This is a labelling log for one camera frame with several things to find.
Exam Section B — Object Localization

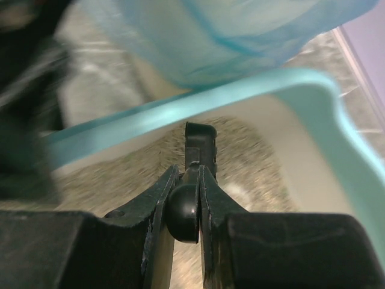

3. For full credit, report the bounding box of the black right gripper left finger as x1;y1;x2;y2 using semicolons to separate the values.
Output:
1;166;179;288

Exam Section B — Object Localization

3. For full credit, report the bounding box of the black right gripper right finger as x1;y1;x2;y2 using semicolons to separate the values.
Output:
199;166;384;288

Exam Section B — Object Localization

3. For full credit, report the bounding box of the black litter scoop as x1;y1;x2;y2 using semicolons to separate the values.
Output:
165;122;217;243

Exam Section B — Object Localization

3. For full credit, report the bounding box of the light blue litter box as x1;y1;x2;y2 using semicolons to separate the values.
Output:
45;67;385;241

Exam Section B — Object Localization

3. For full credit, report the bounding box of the trash bin with blue bag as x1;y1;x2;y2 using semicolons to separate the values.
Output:
81;0;376;89

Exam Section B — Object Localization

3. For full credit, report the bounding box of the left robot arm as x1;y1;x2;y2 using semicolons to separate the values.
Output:
1;1;69;199

